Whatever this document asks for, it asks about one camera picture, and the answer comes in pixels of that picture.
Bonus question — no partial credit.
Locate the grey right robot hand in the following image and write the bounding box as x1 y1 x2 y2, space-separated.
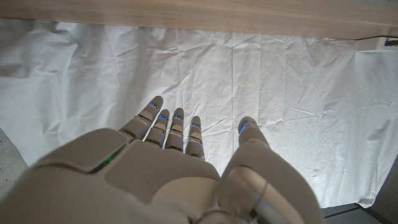
0 95 326 224

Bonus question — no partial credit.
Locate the white cloth backdrop sheet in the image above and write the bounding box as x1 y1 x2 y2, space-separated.
0 18 398 209

